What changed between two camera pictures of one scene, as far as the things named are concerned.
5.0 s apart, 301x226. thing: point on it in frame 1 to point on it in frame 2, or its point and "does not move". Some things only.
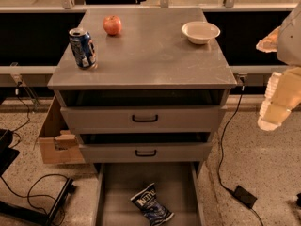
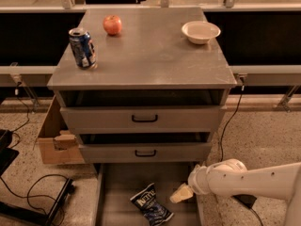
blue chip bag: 148,203 does not move
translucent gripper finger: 282,94 to 182,193
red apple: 112,24 does not move
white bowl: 200,32 does not move
